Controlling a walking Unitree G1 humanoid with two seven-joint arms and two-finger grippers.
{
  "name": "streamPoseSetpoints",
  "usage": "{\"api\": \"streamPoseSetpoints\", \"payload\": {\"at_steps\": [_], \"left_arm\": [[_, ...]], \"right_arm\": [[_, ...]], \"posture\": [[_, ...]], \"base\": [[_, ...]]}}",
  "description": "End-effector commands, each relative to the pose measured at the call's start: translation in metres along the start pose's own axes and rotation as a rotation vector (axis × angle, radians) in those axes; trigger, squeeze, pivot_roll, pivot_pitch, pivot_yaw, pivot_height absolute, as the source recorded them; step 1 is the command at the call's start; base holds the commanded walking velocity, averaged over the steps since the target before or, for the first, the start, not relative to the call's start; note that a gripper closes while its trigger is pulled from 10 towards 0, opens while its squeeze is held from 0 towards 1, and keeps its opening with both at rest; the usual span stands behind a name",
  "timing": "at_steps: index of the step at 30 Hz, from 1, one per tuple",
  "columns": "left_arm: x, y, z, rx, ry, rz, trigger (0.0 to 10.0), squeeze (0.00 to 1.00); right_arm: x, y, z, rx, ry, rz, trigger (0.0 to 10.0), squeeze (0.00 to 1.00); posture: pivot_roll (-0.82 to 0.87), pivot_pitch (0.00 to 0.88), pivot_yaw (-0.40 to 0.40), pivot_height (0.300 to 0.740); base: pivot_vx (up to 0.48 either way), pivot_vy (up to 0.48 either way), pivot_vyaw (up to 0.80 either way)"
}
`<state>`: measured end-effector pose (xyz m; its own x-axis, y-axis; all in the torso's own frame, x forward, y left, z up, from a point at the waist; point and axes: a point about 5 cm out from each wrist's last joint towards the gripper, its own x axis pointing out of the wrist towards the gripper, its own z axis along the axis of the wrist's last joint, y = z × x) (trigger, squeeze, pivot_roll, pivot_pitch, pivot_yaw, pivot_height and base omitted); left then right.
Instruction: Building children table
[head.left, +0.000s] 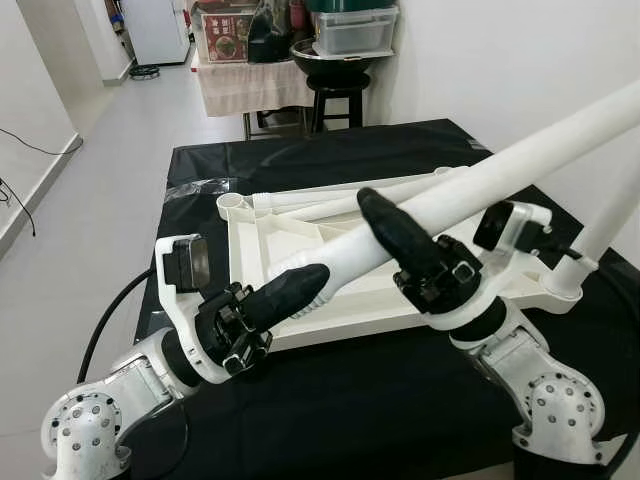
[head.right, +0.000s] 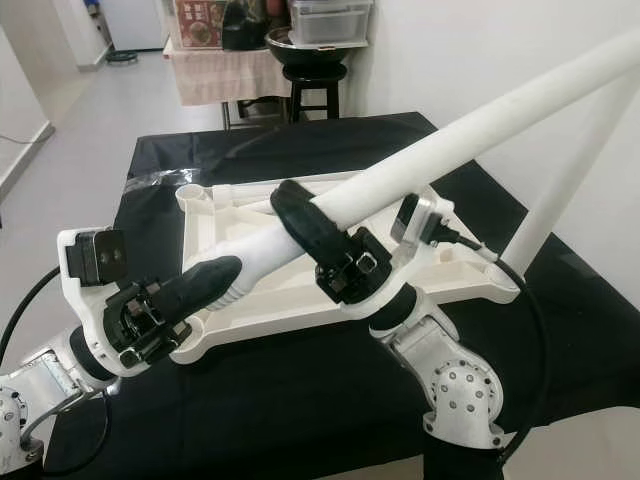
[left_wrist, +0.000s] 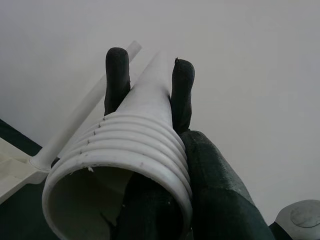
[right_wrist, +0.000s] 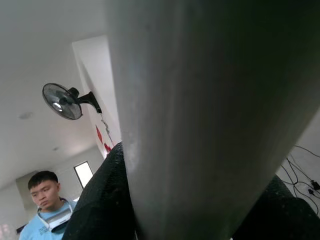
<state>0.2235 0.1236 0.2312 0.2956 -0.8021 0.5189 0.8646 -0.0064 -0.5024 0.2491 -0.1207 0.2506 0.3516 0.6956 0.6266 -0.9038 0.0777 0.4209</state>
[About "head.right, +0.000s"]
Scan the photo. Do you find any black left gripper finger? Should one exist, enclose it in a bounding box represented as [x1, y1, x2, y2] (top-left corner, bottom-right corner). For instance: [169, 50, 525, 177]
[155, 255, 243, 327]

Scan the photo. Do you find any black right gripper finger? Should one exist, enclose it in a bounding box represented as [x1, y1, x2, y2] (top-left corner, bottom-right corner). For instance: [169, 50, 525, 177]
[270, 180, 362, 272]

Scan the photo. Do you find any white plastic table top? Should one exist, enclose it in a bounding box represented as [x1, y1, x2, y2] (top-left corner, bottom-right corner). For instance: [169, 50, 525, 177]
[175, 170, 521, 366]

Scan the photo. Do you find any clear plastic wrap piece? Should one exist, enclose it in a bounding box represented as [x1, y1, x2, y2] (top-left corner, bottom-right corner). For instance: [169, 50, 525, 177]
[130, 168, 191, 191]

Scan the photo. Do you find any black wooden stool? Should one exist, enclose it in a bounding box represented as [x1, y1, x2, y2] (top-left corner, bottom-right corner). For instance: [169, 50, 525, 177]
[282, 62, 349, 126]

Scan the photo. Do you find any beige cloth covered table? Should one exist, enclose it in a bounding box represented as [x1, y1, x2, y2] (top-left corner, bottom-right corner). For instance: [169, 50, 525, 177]
[165, 40, 291, 131]

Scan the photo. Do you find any clear container green lid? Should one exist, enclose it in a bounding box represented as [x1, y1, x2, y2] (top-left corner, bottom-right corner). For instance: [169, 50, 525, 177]
[288, 0, 376, 46]

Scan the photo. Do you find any black bag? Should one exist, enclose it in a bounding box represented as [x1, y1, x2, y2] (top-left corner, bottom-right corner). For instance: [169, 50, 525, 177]
[222, 0, 276, 51]

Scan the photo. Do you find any white standing appliance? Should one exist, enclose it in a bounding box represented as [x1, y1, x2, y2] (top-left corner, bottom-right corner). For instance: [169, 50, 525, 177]
[100, 0, 166, 51]

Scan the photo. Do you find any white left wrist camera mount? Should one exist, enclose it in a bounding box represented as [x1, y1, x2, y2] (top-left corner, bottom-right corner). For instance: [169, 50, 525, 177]
[57, 227, 191, 379]

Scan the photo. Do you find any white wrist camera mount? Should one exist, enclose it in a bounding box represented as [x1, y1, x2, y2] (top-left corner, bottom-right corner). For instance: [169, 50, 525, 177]
[345, 190, 461, 321]
[57, 227, 191, 379]

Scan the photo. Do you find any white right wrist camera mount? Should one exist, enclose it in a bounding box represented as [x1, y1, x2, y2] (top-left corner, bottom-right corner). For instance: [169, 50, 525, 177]
[345, 190, 461, 321]

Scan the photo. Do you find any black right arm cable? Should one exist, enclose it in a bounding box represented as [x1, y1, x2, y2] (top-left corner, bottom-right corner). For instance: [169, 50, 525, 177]
[435, 225, 556, 471]

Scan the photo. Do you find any black wall cable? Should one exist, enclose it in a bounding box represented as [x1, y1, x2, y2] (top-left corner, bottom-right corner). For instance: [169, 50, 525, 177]
[0, 130, 46, 147]

